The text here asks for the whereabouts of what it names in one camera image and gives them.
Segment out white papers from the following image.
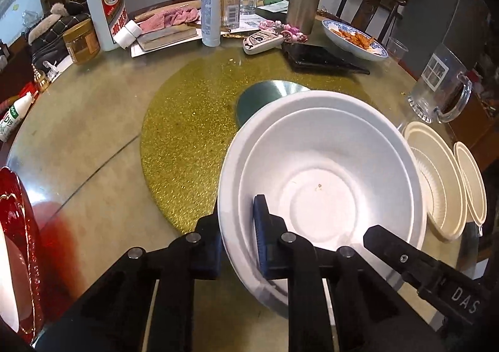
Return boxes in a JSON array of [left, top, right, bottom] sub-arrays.
[[239, 1, 289, 29]]

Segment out white squeeze tube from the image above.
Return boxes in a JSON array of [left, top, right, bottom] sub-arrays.
[[201, 0, 221, 47]]

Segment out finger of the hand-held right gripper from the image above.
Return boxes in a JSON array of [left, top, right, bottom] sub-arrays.
[[362, 224, 443, 294]]

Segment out fur lined black shoes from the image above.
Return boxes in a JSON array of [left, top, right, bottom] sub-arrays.
[[28, 1, 92, 64]]

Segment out red glass plate gold rim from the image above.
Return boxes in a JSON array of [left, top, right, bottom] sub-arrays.
[[0, 167, 44, 344]]

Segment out white liquor bottle red cap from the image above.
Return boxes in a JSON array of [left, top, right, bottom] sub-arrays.
[[86, 0, 129, 51]]

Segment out blue patterned plate with food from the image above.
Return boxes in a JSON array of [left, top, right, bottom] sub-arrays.
[[322, 19, 389, 62]]

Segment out large beige plastic bowl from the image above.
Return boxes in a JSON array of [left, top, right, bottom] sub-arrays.
[[403, 121, 468, 242]]

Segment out amber jar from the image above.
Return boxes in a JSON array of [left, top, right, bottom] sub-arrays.
[[62, 18, 101, 65]]

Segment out gold glitter turntable mat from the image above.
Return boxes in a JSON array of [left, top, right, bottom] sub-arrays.
[[139, 51, 398, 236]]

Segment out white milk drink bottle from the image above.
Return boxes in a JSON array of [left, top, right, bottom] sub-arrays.
[[0, 92, 35, 142]]

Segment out wooden chair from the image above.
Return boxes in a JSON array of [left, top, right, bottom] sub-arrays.
[[335, 0, 407, 41]]

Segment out book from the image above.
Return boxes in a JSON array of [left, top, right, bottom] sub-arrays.
[[136, 22, 203, 51]]

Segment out small white cup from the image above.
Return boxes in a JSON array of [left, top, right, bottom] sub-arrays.
[[115, 20, 142, 49]]

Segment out black phone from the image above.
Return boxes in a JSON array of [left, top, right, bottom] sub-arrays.
[[281, 42, 370, 76]]

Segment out white car key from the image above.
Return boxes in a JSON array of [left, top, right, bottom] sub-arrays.
[[242, 29, 283, 55]]

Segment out large white bowl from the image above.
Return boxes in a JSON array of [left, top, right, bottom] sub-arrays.
[[217, 90, 428, 318]]

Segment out steel turntable disc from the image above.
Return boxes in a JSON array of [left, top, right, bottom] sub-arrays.
[[236, 80, 311, 128]]

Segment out pink cloth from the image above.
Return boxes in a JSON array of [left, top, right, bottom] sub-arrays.
[[139, 7, 200, 33]]

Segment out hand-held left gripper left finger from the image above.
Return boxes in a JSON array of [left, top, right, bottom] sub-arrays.
[[35, 215, 224, 352]]

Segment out small white bowl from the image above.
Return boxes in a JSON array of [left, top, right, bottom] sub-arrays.
[[0, 231, 21, 331]]

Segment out grey refrigerator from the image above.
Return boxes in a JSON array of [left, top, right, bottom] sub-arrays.
[[390, 0, 488, 80]]

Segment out glass beer mug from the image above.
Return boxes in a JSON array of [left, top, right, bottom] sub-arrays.
[[407, 43, 473, 124]]

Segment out small clear plastic cup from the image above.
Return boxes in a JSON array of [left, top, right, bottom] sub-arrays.
[[387, 37, 409, 64]]

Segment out pink bead bracelet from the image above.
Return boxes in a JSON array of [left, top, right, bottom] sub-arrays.
[[259, 20, 308, 42]]

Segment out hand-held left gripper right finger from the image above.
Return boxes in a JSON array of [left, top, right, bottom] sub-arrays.
[[253, 194, 445, 352]]

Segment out small beige plastic bowl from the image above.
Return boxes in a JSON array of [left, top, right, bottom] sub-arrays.
[[453, 141, 488, 226]]

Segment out gold bell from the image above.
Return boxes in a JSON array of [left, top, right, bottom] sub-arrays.
[[33, 65, 51, 93]]

